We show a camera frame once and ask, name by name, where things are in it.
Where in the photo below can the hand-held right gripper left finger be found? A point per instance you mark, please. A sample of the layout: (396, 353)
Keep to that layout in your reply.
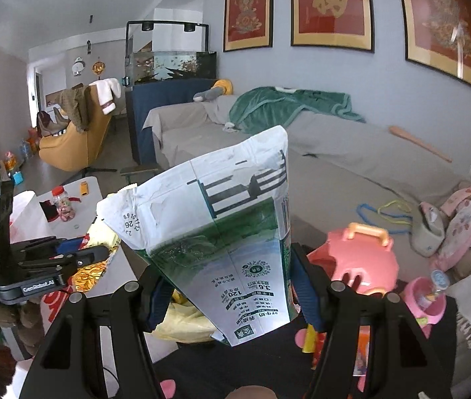
(158, 305)

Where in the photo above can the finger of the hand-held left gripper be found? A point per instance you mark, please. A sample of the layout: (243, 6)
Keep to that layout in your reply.
(86, 257)
(44, 246)

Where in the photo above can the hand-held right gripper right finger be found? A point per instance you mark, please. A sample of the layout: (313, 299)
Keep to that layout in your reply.
(306, 291)

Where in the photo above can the yellow plastic bag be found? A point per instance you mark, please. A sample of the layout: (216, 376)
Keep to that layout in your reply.
(185, 320)

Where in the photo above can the orange snack packet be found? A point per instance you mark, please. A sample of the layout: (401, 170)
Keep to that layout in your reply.
(362, 353)

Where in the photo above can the green white milk pouch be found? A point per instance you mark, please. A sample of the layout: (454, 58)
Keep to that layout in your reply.
(219, 237)

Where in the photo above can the clear jar red lid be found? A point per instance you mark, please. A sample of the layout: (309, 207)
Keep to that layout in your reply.
(64, 208)

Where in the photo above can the white low table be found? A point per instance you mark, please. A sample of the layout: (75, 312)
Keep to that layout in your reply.
(88, 212)

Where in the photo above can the small blue box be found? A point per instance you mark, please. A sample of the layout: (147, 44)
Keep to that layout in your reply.
(18, 178)

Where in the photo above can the pink plastic toy basket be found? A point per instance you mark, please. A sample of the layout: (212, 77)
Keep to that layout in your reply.
(364, 257)

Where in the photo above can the small orange block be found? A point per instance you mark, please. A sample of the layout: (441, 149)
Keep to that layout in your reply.
(84, 188)

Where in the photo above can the orange drink bottle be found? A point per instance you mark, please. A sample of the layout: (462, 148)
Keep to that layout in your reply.
(10, 161)

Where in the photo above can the small wooden stool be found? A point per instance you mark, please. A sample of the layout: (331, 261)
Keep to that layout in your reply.
(138, 171)

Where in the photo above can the yellow armchair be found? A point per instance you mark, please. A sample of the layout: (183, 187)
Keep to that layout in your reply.
(82, 145)

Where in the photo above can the pink toy cup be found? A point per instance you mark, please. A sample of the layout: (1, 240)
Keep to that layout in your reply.
(420, 303)

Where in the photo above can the grey covered sofa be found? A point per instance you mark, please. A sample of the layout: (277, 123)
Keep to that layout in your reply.
(335, 174)

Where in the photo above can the brown leather item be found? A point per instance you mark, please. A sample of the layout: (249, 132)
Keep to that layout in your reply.
(50, 124)

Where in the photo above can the beige fabric item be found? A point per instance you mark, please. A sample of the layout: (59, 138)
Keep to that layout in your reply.
(428, 235)

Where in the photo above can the brown garment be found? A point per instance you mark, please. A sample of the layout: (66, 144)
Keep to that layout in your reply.
(75, 108)

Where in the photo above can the dark blue cabinet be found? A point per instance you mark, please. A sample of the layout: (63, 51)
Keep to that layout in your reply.
(156, 112)

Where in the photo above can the white towel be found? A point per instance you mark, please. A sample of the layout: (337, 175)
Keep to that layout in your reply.
(109, 93)

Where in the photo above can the wooden back scratcher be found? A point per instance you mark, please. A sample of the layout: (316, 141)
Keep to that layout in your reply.
(418, 143)

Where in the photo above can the green blanket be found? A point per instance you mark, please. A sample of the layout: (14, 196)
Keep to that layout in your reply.
(285, 106)

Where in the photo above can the glass fish tank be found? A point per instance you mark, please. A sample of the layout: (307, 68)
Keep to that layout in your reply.
(169, 64)

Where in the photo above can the grey orange plush toy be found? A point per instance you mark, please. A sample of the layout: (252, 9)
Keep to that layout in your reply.
(217, 90)

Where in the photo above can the red framed calligraphy picture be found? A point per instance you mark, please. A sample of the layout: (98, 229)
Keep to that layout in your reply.
(331, 6)

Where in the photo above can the red gold framed figure picture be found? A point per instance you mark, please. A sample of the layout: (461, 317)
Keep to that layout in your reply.
(248, 8)
(443, 20)

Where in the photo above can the gold wall ornament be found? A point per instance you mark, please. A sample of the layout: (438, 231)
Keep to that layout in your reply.
(99, 67)

